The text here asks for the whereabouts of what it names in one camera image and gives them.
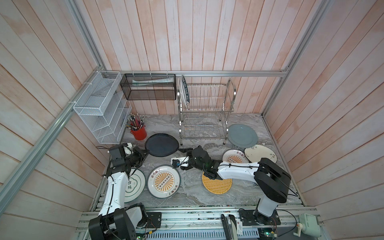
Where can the green rim white plate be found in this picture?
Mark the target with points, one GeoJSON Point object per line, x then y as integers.
{"type": "Point", "coordinates": [184, 92]}

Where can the white plate green characters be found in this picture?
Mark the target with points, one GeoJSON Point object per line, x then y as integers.
{"type": "Point", "coordinates": [136, 185]}

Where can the white box camera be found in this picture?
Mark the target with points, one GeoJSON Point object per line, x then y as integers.
{"type": "Point", "coordinates": [308, 225]}

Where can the steel two-tier dish rack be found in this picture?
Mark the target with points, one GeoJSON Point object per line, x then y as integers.
{"type": "Point", "coordinates": [211, 105]}

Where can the small orange sunburst plate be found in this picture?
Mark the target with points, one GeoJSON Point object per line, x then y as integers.
{"type": "Point", "coordinates": [234, 156]}

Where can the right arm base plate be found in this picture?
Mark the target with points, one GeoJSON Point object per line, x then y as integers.
{"type": "Point", "coordinates": [254, 218]}

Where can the black mesh wall basket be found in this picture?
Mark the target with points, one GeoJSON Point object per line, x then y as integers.
{"type": "Point", "coordinates": [138, 87]}

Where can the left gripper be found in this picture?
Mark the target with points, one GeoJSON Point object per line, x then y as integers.
{"type": "Point", "coordinates": [142, 156]}

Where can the yellow woven round plate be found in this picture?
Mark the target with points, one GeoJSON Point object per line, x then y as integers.
{"type": "Point", "coordinates": [217, 187]}

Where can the cream floral plate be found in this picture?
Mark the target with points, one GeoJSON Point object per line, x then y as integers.
{"type": "Point", "coordinates": [257, 152]}

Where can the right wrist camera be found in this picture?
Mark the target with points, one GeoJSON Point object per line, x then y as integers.
{"type": "Point", "coordinates": [180, 162]}

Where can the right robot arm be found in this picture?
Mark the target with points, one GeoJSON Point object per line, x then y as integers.
{"type": "Point", "coordinates": [272, 179]}

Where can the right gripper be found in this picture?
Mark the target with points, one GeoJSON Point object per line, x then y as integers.
{"type": "Point", "coordinates": [189, 151]}

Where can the white wire wall shelf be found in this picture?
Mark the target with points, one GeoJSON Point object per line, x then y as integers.
{"type": "Point", "coordinates": [103, 108]}

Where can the red pencil cup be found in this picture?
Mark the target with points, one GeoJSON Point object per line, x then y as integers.
{"type": "Point", "coordinates": [139, 134]}

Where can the grey-green round plate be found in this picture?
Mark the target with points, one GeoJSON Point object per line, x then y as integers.
{"type": "Point", "coordinates": [242, 136]}

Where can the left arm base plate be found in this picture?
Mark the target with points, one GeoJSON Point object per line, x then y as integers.
{"type": "Point", "coordinates": [154, 220]}

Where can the black round plate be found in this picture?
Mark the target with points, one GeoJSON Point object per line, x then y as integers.
{"type": "Point", "coordinates": [161, 145]}

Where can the large orange sunburst plate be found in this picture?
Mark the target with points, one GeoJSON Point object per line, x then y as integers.
{"type": "Point", "coordinates": [163, 182]}

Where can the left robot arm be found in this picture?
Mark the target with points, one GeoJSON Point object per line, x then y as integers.
{"type": "Point", "coordinates": [115, 221]}

